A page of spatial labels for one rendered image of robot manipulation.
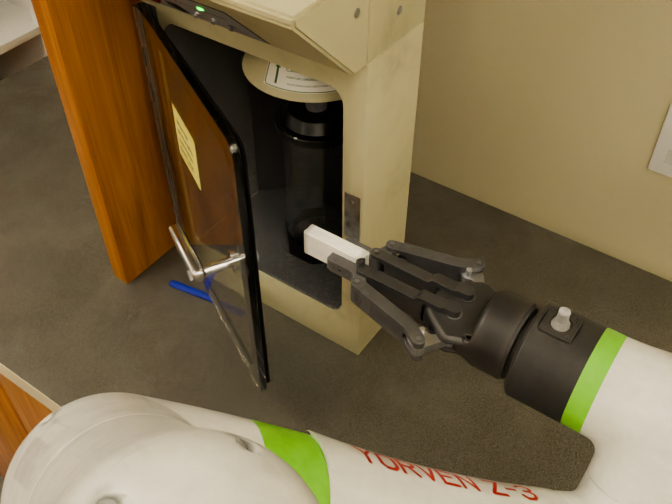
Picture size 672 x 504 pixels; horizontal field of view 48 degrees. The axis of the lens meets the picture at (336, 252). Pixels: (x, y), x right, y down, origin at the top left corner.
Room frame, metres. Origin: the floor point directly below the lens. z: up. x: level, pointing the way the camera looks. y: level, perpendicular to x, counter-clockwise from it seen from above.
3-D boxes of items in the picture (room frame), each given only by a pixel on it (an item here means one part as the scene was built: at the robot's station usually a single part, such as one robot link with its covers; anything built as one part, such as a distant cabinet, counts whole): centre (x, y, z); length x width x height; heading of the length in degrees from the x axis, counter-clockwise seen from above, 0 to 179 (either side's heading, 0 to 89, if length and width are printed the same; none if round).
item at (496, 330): (0.44, -0.13, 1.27); 0.09 x 0.08 x 0.07; 55
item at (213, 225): (0.69, 0.16, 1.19); 0.30 x 0.01 x 0.40; 27
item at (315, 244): (0.53, 0.00, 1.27); 0.07 x 0.01 x 0.03; 55
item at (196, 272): (0.61, 0.15, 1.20); 0.10 x 0.05 x 0.03; 27
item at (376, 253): (0.49, -0.08, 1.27); 0.11 x 0.01 x 0.04; 54
